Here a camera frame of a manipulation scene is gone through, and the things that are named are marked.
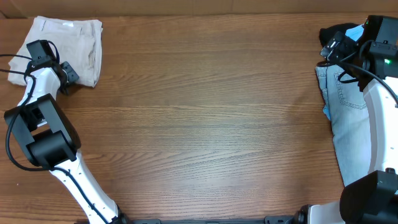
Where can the beige khaki shorts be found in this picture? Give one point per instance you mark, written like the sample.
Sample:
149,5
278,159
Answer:
78,43

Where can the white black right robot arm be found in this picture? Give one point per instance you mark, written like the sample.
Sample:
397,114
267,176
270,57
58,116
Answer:
358,80

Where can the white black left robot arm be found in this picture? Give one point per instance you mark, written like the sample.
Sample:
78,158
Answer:
48,139

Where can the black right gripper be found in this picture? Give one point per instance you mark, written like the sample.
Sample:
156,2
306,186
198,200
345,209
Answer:
333,47

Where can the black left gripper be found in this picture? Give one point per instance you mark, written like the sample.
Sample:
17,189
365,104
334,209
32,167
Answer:
69,74

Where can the light blue denim jeans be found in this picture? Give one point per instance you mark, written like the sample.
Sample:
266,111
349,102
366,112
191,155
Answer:
352,143

